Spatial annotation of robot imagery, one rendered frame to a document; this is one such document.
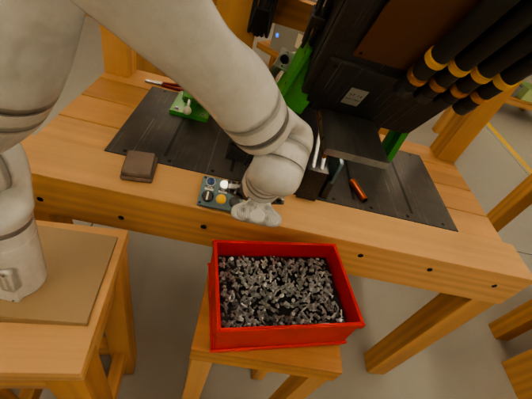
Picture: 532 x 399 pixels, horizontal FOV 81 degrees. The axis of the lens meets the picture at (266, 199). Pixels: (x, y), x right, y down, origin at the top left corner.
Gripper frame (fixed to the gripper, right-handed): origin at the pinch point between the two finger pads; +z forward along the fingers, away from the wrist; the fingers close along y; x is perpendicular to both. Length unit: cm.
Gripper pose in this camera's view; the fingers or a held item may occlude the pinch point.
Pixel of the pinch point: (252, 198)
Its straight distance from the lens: 72.0
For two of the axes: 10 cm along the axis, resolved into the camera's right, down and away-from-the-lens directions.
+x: -1.9, 9.6, -2.1
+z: -1.7, 1.7, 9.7
